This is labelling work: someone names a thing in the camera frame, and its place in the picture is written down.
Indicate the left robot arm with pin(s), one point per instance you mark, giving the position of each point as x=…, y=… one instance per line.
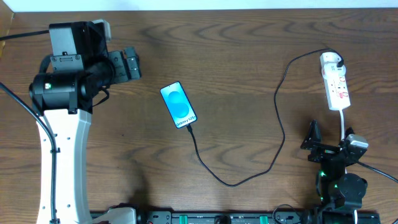
x=79, y=67

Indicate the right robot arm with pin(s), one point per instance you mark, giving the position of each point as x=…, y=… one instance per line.
x=341, y=193

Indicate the white USB charger plug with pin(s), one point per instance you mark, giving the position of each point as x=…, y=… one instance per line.
x=331, y=58

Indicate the white power strip orange switches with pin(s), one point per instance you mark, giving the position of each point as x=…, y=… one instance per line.
x=336, y=87

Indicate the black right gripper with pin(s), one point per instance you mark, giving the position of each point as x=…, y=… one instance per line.
x=325, y=150

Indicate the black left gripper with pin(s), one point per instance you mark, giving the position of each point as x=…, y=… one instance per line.
x=125, y=66

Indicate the blue Galaxy smartphone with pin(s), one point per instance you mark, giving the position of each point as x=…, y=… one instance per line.
x=178, y=105

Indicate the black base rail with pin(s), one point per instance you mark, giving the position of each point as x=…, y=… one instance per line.
x=165, y=217

